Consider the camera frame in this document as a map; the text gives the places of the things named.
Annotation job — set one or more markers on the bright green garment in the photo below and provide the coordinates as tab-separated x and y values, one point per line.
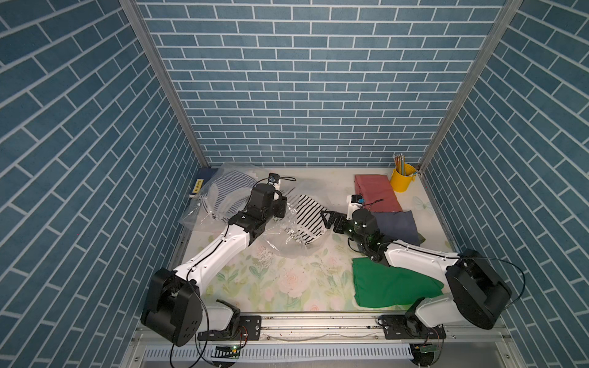
379	286

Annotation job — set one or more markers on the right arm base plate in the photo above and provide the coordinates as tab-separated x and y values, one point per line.
399	327

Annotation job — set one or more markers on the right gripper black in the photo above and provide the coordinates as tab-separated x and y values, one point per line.
341	217

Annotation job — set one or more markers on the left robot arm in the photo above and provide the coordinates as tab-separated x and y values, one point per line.
174	307

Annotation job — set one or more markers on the clear vacuum bag with valve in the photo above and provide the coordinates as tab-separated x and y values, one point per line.
327	193

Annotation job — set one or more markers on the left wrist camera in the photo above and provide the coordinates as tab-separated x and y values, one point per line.
274	180

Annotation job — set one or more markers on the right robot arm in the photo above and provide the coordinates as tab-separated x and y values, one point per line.
477	293

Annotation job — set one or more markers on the yellow pencil cup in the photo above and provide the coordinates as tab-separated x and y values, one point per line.
402	177

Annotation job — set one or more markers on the aluminium rail frame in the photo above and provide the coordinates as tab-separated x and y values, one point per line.
332	339

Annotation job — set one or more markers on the grey blue garment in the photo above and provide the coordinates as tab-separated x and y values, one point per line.
398	226

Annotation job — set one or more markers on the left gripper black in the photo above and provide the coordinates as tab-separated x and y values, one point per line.
281	205

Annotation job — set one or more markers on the dark blue book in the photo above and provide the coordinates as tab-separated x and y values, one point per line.
203	178

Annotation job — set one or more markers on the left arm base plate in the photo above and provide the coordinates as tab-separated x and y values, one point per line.
244	327

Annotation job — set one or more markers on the clear bag with striped clothes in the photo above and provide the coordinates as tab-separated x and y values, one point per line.
228	193

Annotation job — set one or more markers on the red garment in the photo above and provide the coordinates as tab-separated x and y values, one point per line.
377	193

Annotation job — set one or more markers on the coloured pencils bundle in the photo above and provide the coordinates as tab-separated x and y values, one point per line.
399	160

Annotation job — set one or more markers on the striped black white garment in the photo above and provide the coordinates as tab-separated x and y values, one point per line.
303	220

